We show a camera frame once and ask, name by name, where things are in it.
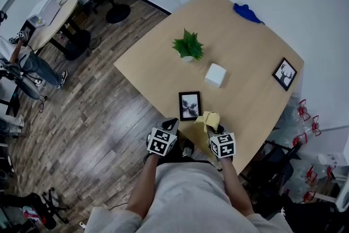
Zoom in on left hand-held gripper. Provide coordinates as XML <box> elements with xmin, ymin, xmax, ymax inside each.
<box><xmin>147</xmin><ymin>117</ymin><xmax>180</xmax><ymax>157</ymax></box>

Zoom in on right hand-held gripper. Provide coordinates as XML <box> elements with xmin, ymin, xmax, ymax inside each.
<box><xmin>205</xmin><ymin>124</ymin><xmax>236</xmax><ymax>159</ymax></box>

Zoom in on yellow wiping cloth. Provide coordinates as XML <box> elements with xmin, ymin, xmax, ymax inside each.
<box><xmin>194</xmin><ymin>110</ymin><xmax>221</xmax><ymax>134</ymax></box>

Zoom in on black floral print picture frame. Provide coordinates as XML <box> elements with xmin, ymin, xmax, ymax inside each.
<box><xmin>178</xmin><ymin>91</ymin><xmax>202</xmax><ymax>122</ymax></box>

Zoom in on person's left forearm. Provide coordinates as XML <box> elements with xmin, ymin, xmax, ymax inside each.
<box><xmin>127</xmin><ymin>154</ymin><xmax>160</xmax><ymax>219</ymax></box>

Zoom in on person's right forearm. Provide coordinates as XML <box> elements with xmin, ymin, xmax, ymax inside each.
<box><xmin>220</xmin><ymin>157</ymin><xmax>255</xmax><ymax>218</ymax></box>

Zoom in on person's black trousers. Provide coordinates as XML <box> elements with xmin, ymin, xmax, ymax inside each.
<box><xmin>157</xmin><ymin>139</ymin><xmax>219</xmax><ymax>167</ymax></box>

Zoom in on white tissue box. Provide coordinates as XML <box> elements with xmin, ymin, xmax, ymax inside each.
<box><xmin>204</xmin><ymin>63</ymin><xmax>227</xmax><ymax>88</ymax></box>

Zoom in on black folding chair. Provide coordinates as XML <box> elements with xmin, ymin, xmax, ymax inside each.
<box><xmin>239</xmin><ymin>140</ymin><xmax>303</xmax><ymax>194</ymax></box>

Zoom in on person's grey shirt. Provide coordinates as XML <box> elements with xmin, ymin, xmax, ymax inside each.
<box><xmin>83</xmin><ymin>162</ymin><xmax>294</xmax><ymax>233</ymax></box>

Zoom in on pile of clear plastic bottles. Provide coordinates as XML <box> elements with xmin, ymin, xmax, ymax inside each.
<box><xmin>272</xmin><ymin>99</ymin><xmax>344</xmax><ymax>204</ymax></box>

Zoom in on green potted plant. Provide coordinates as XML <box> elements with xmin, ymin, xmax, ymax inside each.
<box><xmin>172</xmin><ymin>28</ymin><xmax>205</xmax><ymax>63</ymax></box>

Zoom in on white side table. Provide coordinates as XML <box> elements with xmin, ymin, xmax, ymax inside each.
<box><xmin>317</xmin><ymin>125</ymin><xmax>349</xmax><ymax>167</ymax></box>

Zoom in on blue cloth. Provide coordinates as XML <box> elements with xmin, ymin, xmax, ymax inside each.
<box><xmin>233</xmin><ymin>3</ymin><xmax>265</xmax><ymax>25</ymax></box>

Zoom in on black mesh office chair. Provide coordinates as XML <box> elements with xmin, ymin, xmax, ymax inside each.
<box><xmin>280</xmin><ymin>196</ymin><xmax>339</xmax><ymax>233</ymax></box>

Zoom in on black wheeled chair base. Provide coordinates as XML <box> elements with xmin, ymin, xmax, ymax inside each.
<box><xmin>40</xmin><ymin>187</ymin><xmax>69</xmax><ymax>224</ymax></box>

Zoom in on beige round table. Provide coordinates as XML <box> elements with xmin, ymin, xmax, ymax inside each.
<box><xmin>21</xmin><ymin>0</ymin><xmax>91</xmax><ymax>61</ymax></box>

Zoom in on black deer print picture frame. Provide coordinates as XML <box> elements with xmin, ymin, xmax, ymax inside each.
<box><xmin>272</xmin><ymin>57</ymin><xmax>298</xmax><ymax>92</ymax></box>

